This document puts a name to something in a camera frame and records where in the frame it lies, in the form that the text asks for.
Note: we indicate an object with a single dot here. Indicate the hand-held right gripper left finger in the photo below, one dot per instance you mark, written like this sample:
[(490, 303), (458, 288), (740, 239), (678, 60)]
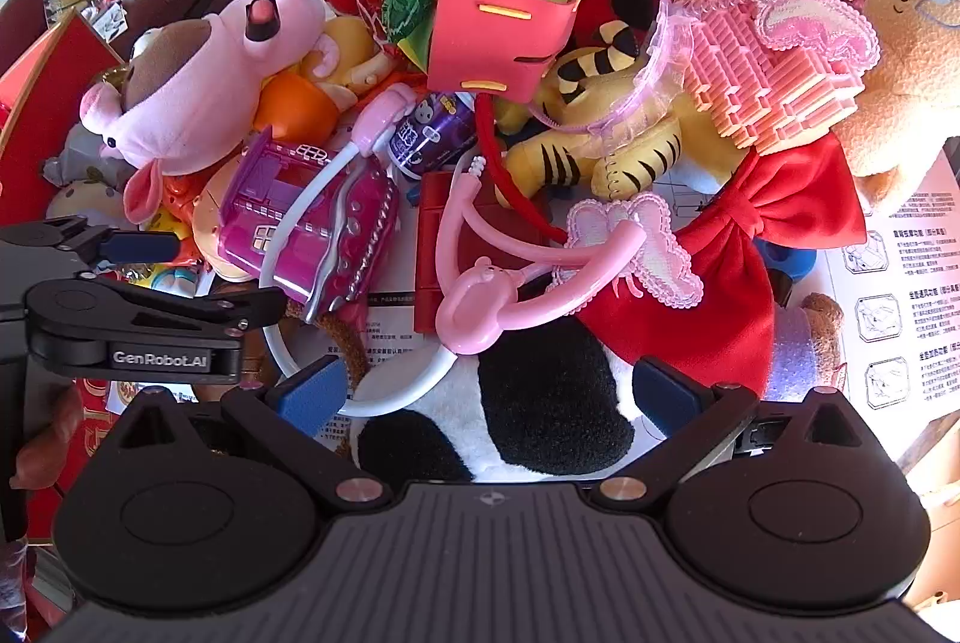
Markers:
[(311, 389)]

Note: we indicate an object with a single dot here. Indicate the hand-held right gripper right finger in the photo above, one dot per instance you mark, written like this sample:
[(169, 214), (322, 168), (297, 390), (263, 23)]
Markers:
[(666, 391)]

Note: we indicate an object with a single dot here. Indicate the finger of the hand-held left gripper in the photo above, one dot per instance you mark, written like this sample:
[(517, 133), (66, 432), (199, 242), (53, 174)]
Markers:
[(142, 246), (150, 320)]

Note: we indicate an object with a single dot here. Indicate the black white cow plush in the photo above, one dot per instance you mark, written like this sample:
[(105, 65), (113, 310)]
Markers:
[(540, 403)]

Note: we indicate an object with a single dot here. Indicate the magenta toy house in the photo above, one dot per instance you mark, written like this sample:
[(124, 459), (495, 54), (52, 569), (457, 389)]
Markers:
[(315, 223)]

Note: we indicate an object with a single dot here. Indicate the person's left hand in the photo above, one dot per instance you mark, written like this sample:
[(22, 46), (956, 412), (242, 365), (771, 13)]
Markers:
[(49, 444)]

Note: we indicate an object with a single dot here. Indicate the orange plastic lobster toy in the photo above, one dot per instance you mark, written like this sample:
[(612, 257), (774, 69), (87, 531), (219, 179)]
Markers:
[(178, 193)]

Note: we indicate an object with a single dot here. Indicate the beige plastic toy bowl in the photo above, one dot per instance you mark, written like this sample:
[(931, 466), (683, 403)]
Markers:
[(214, 215)]

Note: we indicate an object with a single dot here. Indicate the white flexible hoop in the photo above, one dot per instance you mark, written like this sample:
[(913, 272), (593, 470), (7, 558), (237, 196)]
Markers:
[(397, 401)]

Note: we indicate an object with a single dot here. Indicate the grey plush toy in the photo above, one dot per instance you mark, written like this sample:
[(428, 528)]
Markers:
[(75, 157)]

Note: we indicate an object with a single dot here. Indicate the lilac fuzzy cloth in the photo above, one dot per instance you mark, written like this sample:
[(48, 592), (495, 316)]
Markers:
[(806, 367)]

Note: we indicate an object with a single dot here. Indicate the pink pig plush toy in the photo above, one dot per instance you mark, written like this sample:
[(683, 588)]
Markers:
[(202, 88)]

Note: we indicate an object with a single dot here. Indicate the brown teddy bear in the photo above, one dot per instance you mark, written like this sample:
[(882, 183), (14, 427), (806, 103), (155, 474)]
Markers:
[(825, 316)]

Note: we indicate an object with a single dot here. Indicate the blue plastic toy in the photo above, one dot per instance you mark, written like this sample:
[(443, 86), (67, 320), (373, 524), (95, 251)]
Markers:
[(787, 256)]

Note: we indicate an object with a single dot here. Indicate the red plastic box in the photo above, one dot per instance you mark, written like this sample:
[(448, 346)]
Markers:
[(442, 260)]

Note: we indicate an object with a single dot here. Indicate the red cloth bow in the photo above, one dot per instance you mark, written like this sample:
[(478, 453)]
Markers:
[(750, 223)]

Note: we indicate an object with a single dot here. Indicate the yellow orange cartoon doll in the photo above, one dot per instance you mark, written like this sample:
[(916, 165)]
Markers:
[(296, 103)]

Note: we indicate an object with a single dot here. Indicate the yellow tiger plush toy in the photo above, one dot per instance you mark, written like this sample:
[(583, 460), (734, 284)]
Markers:
[(570, 155)]

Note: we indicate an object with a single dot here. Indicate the large white instruction sheet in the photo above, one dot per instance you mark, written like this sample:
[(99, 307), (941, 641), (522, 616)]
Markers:
[(900, 238)]

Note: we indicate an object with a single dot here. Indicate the purple drink can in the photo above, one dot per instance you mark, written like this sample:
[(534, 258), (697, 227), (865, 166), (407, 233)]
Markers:
[(427, 133)]

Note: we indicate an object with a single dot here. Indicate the tan cardboard box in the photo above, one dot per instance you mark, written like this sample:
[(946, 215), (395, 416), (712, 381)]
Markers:
[(937, 485)]

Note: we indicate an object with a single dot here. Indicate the thin red headband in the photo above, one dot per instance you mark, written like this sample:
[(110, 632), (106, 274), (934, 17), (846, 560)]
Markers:
[(491, 155)]

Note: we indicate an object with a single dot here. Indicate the pink honeycomb paper decoration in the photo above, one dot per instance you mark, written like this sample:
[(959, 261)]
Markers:
[(757, 84)]

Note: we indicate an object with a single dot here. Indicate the pink lace headband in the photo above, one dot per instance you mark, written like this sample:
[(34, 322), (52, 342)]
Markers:
[(664, 35)]

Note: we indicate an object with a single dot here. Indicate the pink green foam craft bag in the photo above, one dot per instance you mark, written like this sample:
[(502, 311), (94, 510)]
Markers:
[(487, 42)]

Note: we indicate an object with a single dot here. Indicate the orange yellow plush toy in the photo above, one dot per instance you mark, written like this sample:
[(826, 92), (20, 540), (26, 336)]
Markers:
[(907, 80)]

